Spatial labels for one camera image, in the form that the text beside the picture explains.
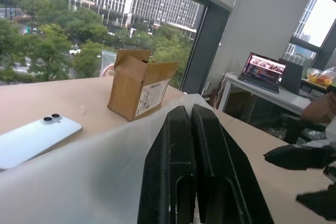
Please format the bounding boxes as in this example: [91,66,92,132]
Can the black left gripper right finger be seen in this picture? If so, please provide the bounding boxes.
[191,104,274,224]

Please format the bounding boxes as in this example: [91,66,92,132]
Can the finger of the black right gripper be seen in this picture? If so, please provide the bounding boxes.
[296,189,336,222]
[263,143,336,172]

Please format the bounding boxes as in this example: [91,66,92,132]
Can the open laptop with lit screen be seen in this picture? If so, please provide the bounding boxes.
[238,52,288,95]

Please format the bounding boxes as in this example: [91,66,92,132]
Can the clear plastic bag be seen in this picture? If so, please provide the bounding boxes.
[100,49,118,72]

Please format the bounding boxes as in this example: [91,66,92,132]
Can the white smartphone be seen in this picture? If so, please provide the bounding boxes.
[0,113,83,170]

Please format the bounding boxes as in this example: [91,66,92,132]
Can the open brown cardboard box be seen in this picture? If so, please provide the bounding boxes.
[107,49,179,122]

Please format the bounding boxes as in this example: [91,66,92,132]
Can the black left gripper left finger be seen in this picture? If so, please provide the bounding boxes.
[137,105,197,224]

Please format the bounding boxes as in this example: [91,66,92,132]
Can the black office chair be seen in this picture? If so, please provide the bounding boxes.
[279,112,328,145]

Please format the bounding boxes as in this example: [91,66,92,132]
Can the white office desk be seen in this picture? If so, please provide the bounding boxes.
[217,72,320,131]

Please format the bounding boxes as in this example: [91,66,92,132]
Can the bag of colourful items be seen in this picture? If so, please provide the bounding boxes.
[305,67,336,87]

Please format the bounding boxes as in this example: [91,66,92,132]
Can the translucent white drawstring bag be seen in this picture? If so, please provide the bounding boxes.
[0,92,263,224]

